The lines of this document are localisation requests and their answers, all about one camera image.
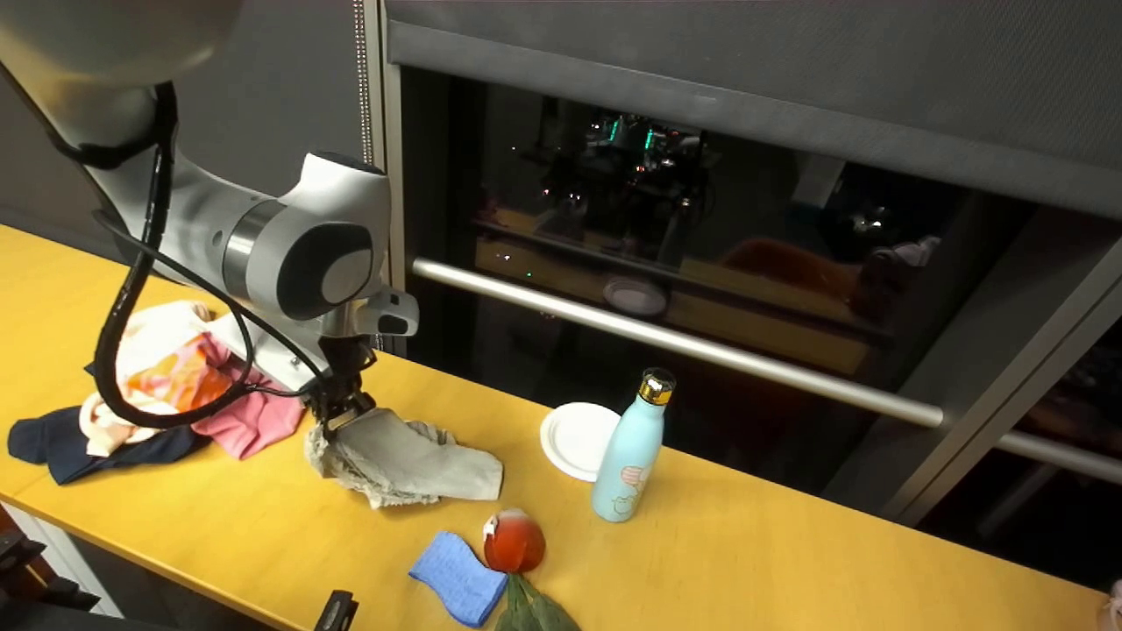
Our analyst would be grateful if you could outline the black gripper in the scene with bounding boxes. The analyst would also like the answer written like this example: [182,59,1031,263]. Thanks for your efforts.
[313,329,380,435]

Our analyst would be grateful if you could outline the white towel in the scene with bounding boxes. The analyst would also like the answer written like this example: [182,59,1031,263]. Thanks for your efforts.
[306,403,509,511]

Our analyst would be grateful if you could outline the pink cloth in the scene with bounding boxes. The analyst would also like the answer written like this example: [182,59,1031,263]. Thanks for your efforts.
[185,329,310,461]

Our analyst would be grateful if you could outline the white and orange cloth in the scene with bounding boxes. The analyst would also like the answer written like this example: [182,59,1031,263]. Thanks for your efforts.
[77,298,257,459]

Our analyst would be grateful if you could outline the blue sponge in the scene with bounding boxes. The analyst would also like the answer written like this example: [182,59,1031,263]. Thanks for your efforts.
[407,529,513,631]

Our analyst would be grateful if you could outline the white round plate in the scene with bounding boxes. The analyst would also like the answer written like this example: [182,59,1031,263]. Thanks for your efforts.
[535,398,625,483]

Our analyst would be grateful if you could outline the navy cloth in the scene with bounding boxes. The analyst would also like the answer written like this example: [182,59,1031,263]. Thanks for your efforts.
[2,403,214,486]

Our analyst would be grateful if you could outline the green leaf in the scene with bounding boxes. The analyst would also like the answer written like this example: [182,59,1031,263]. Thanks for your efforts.
[494,571,585,631]

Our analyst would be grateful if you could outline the light blue bottle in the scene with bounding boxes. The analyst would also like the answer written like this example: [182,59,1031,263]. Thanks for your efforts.
[590,364,680,527]

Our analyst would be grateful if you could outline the long metal handrail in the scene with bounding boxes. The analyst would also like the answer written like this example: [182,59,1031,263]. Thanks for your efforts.
[411,257,950,430]

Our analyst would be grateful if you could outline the grey roller blind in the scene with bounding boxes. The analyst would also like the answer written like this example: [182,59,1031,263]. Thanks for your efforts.
[384,0,1122,224]

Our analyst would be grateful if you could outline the short metal handrail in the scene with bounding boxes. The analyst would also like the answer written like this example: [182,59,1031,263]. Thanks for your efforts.
[991,430,1122,486]

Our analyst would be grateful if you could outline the grey window frame post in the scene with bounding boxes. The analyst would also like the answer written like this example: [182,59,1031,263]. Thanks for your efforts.
[349,0,414,329]

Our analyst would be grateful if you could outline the slanted grey window frame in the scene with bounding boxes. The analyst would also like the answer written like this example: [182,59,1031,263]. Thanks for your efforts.
[822,237,1122,527]

